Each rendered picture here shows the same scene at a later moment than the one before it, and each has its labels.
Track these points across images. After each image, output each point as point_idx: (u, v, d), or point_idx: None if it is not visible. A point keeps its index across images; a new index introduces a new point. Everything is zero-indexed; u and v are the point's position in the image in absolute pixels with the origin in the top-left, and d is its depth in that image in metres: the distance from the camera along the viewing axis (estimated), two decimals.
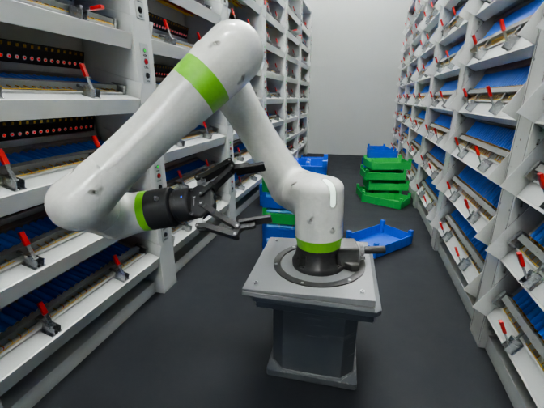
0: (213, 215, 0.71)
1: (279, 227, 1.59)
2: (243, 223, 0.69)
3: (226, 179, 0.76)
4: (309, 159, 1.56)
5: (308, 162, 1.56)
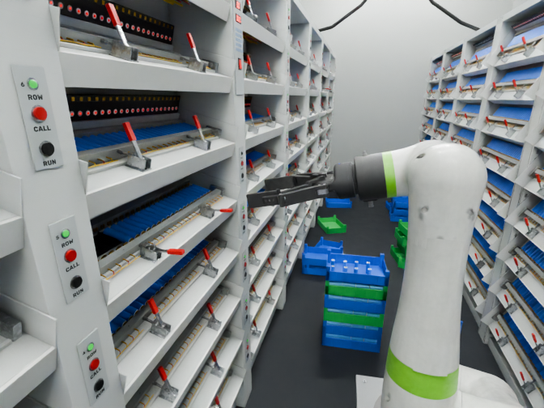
0: None
1: (339, 325, 1.69)
2: (289, 178, 0.78)
3: None
4: (368, 262, 1.65)
5: (367, 265, 1.65)
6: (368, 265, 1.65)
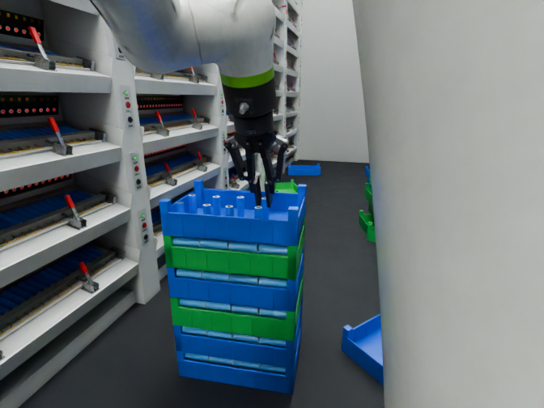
0: (268, 153, 0.65)
1: (207, 334, 0.79)
2: None
3: (253, 167, 0.68)
4: (265, 198, 0.75)
5: (263, 204, 0.75)
6: (265, 206, 0.75)
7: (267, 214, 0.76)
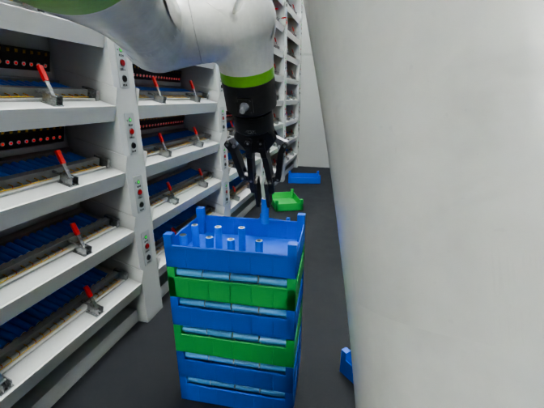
0: (268, 153, 0.65)
1: (210, 359, 0.81)
2: None
3: (253, 167, 0.68)
4: (265, 198, 0.75)
5: (263, 204, 0.75)
6: (265, 206, 0.75)
7: (267, 214, 0.76)
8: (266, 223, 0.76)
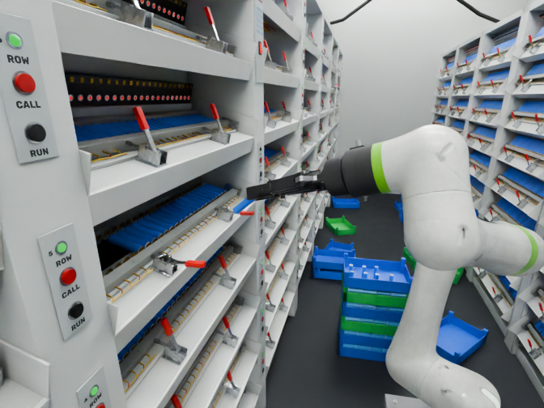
0: None
1: (358, 334, 1.57)
2: (269, 193, 0.70)
3: None
4: None
5: None
6: (246, 197, 0.75)
7: (239, 203, 0.76)
8: (233, 207, 0.77)
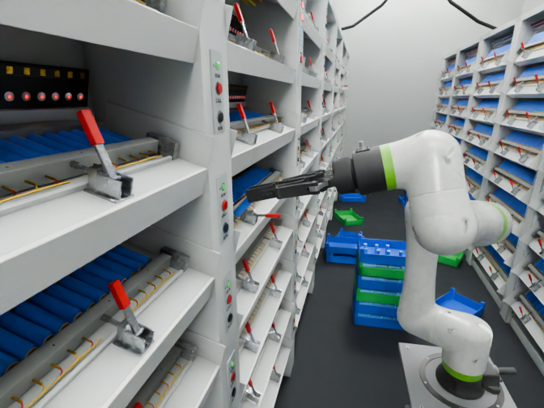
0: None
1: (371, 304, 1.80)
2: (273, 194, 0.70)
3: None
4: None
5: (246, 197, 0.74)
6: (244, 198, 0.74)
7: (239, 206, 0.75)
8: (233, 212, 0.76)
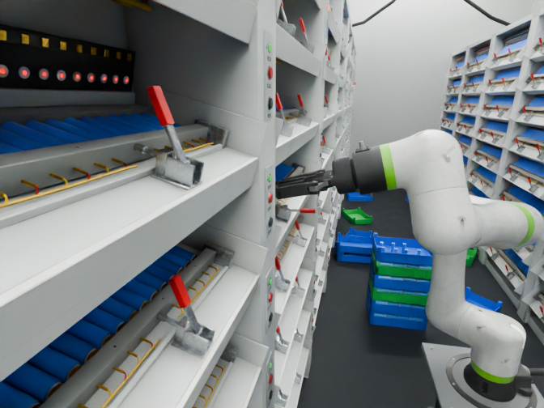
0: None
1: (387, 303, 1.77)
2: None
3: (293, 182, 0.72)
4: None
5: None
6: None
7: None
8: None
